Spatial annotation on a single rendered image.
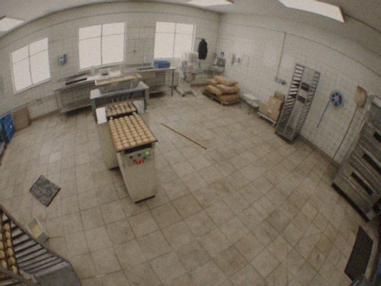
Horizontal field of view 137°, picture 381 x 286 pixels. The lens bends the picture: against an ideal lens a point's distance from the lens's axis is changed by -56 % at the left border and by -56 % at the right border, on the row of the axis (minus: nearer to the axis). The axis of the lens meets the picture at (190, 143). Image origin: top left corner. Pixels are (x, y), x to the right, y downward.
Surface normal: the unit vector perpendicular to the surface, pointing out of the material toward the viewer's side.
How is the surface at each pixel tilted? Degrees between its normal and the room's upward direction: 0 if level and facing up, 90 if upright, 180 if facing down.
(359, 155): 90
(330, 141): 90
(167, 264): 0
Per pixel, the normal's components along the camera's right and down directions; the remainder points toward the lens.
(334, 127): -0.84, 0.25
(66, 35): 0.53, 0.54
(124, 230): 0.10, -0.80
